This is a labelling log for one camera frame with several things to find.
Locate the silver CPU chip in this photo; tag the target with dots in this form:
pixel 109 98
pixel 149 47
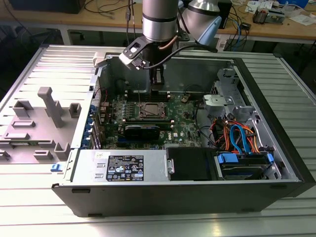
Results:
pixel 151 109

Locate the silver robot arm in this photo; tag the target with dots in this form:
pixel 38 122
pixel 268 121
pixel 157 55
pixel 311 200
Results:
pixel 159 24

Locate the black RAM slot row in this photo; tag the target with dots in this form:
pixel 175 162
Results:
pixel 148 123
pixel 145 96

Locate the CPU socket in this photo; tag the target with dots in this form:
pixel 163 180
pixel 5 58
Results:
pixel 140 118

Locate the blue expansion slot latch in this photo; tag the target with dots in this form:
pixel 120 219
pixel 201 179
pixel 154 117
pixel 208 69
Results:
pixel 93 109
pixel 86 143
pixel 90 121
pixel 86 132

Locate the round coin battery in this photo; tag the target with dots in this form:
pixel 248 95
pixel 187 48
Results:
pixel 184 98

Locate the grey case latch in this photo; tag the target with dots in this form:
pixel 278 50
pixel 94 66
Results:
pixel 101 59

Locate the green motherboard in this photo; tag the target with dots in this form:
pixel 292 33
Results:
pixel 182 118

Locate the black graphics card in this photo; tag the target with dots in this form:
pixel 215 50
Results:
pixel 142 133

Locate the small black box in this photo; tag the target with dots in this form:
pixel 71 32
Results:
pixel 245 26

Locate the wooden desk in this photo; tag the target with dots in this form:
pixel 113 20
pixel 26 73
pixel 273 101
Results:
pixel 49 18

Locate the copper finned heatsink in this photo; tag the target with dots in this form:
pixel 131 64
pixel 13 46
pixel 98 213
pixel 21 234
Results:
pixel 259 16

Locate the white printed cardboard box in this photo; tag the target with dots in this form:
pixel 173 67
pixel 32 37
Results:
pixel 259 5

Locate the black box on desk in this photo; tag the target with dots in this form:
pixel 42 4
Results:
pixel 44 6

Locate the grey electronic device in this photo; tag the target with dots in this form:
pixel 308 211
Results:
pixel 277 16

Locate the grey power supply unit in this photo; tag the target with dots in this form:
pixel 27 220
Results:
pixel 86 170

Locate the hard disk in blue carrier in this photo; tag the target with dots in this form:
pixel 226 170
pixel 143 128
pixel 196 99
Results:
pixel 247 160

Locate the black PC case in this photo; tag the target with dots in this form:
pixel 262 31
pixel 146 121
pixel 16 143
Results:
pixel 148 197

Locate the grey parts rack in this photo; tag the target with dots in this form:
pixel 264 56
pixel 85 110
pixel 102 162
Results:
pixel 37 138

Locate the blue plastic clip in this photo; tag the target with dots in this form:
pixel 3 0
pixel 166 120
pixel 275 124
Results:
pixel 56 168

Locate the white paper sheet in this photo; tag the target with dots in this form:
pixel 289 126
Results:
pixel 303 19

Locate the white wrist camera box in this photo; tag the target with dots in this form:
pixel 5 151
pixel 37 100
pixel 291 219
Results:
pixel 130 53

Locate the silver disk bay bracket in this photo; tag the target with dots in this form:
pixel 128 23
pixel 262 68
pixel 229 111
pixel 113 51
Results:
pixel 217 101

